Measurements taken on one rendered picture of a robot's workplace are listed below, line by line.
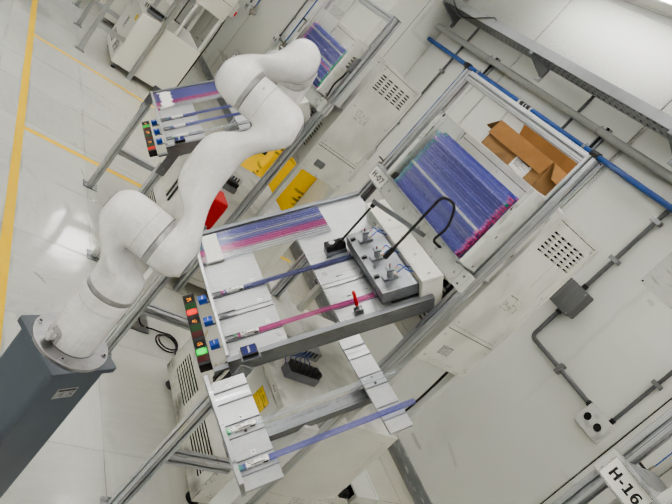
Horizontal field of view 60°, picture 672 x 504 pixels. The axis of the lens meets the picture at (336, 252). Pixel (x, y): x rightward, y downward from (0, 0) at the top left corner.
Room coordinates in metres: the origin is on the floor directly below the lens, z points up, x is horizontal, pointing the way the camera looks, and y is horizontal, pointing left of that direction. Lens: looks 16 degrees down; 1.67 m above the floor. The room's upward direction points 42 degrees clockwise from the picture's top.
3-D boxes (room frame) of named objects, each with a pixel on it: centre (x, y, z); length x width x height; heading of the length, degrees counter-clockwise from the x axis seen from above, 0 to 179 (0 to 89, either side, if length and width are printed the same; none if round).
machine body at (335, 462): (2.29, -0.24, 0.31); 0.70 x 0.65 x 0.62; 41
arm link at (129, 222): (1.21, 0.37, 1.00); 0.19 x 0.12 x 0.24; 100
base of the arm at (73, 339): (1.22, 0.33, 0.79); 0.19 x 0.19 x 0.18
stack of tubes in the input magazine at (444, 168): (2.17, -0.19, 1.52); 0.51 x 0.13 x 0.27; 41
